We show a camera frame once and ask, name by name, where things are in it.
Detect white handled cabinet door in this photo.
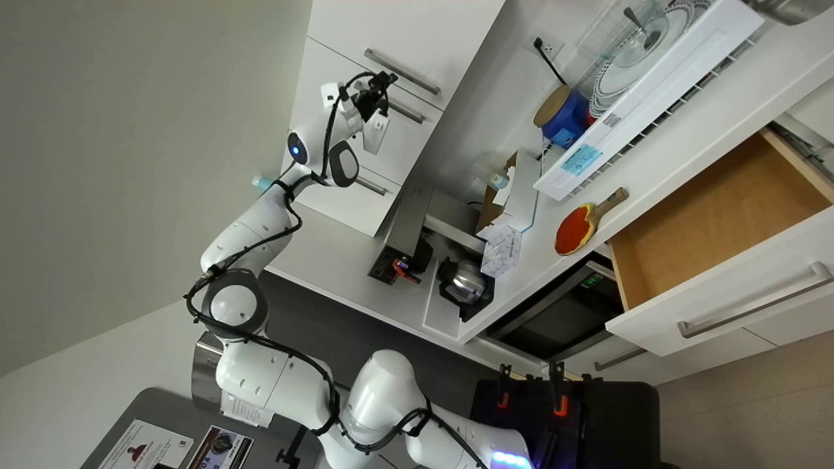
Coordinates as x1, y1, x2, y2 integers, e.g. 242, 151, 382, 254
288, 39, 442, 237

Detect black power cable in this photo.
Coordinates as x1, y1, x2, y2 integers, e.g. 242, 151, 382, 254
533, 36, 569, 89

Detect open wooden drawer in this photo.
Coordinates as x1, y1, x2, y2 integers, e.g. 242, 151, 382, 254
607, 129, 834, 357

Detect printed paper sheet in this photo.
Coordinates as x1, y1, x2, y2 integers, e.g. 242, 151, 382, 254
478, 221, 522, 277

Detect white dish rack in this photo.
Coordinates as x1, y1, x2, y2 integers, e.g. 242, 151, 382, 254
571, 0, 784, 166

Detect blue container with cork lid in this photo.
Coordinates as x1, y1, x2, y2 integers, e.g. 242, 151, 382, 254
534, 87, 590, 149

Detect red ping pong paddle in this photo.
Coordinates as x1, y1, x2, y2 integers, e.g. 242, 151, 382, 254
555, 187, 628, 256

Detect black steel coffee machine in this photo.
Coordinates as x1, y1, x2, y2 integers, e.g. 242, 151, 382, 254
370, 181, 495, 323

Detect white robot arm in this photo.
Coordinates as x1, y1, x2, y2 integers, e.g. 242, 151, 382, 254
186, 71, 533, 469

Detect brown cardboard box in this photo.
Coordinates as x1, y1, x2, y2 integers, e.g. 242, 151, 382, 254
474, 151, 541, 231

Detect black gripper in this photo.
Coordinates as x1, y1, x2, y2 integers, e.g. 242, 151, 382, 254
354, 73, 399, 121

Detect white middle cabinet door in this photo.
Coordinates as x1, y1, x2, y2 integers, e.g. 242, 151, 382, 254
309, 0, 507, 109

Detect black built-in oven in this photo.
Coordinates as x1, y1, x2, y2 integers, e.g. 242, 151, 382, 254
487, 254, 624, 359

